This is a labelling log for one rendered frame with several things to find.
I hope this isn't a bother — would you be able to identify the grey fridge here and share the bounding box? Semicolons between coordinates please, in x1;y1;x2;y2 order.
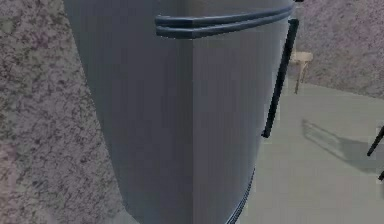
62;0;296;224

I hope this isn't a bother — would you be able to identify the beige wooden stool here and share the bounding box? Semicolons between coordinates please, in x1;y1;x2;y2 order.
289;50;314;95

